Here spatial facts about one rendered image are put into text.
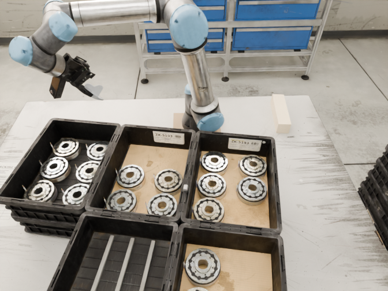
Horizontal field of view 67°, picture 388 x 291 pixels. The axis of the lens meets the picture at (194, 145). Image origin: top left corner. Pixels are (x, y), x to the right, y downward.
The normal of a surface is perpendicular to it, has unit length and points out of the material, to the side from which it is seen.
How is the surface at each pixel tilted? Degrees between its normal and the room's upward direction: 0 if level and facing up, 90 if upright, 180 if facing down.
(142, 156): 0
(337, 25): 90
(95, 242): 0
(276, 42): 90
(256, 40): 90
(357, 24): 90
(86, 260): 0
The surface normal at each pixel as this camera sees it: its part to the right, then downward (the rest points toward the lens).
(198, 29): 0.27, 0.60
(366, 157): 0.00, -0.69
